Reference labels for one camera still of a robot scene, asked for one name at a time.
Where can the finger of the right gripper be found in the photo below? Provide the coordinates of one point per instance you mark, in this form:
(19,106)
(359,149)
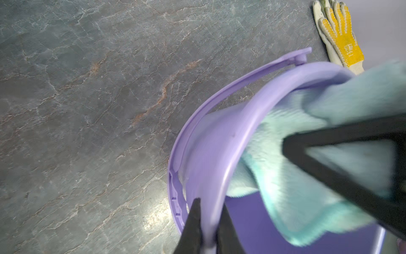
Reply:
(391,214)

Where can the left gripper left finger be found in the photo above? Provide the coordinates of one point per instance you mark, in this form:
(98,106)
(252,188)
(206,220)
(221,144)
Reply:
(191,238)

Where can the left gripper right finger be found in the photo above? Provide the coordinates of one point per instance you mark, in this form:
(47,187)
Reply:
(226,236)

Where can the light green microfiber cloth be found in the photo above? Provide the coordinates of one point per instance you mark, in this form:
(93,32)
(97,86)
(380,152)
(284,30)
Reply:
(331,158)

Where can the purple plastic bucket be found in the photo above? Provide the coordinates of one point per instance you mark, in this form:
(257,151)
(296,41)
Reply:
(228,153)

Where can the yellow white work gloves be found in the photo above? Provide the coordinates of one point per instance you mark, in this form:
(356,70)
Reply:
(334,24)

